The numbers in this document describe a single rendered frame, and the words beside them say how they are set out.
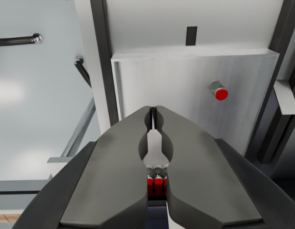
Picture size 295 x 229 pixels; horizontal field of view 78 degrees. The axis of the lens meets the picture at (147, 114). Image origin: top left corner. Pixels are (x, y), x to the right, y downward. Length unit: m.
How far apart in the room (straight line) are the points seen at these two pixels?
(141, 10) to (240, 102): 0.25
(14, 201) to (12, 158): 1.48
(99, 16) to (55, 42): 1.05
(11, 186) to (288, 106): 0.70
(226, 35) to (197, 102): 0.13
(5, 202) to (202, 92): 0.57
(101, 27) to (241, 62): 0.24
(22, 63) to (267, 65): 1.38
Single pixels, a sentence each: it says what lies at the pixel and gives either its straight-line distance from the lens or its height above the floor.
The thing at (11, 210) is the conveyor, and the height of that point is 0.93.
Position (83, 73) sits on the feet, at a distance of 1.23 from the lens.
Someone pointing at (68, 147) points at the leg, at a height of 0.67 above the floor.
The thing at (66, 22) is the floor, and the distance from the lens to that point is 1.29.
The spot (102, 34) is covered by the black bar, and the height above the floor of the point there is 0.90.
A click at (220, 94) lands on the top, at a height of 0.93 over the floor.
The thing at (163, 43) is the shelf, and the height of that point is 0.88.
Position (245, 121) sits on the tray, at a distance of 0.43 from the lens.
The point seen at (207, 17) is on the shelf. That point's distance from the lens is 0.34.
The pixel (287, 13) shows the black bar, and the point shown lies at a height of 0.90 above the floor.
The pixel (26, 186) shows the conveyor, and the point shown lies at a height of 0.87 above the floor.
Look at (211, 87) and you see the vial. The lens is 0.35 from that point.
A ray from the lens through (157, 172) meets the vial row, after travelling 0.45.
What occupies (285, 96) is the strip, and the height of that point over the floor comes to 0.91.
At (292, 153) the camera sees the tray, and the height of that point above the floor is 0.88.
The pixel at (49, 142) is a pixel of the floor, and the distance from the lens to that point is 1.79.
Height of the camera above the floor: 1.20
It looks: 58 degrees down
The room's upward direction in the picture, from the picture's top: 179 degrees clockwise
